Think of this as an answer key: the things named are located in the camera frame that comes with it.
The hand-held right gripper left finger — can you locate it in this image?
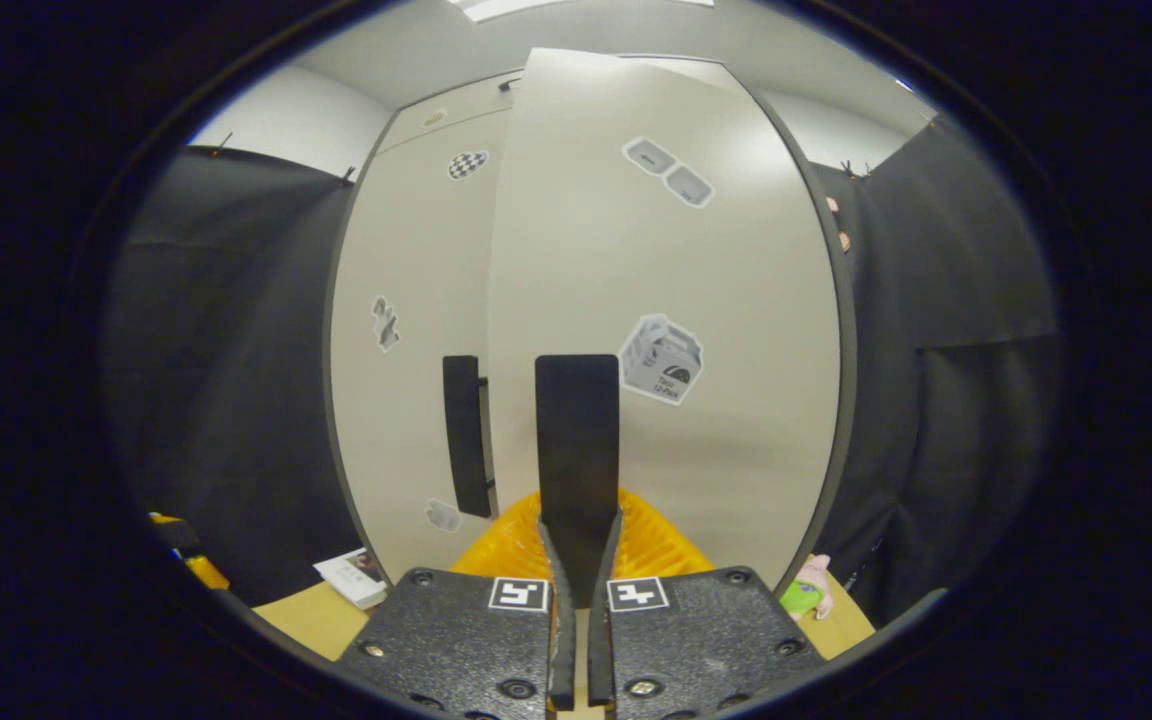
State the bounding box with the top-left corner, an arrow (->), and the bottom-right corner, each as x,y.
334,488 -> 577,720

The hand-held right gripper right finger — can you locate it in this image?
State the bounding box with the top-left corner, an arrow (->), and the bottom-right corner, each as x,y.
588,488 -> 827,720

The black door handle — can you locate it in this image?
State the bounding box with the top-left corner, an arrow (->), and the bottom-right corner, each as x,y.
534,354 -> 622,611
441,355 -> 495,519

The grey shoe cabinet door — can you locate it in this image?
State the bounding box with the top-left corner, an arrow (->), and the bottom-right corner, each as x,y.
486,48 -> 842,601
329,105 -> 512,586

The grey double-door shoe cabinet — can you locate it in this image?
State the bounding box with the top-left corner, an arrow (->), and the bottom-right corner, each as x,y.
321,48 -> 859,606

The grey cabinet drawer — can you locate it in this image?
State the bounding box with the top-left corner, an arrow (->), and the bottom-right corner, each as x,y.
376,72 -> 527,151

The white booklet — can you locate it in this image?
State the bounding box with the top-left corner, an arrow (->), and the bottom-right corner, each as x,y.
313,547 -> 390,611

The green toy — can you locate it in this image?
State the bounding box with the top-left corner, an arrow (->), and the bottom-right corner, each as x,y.
779,578 -> 825,616

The black backdrop cloth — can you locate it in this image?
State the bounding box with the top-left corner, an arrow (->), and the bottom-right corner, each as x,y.
101,145 -> 367,606
806,115 -> 1062,626

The pink plush toy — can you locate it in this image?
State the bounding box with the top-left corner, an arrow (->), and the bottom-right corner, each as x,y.
794,554 -> 835,621

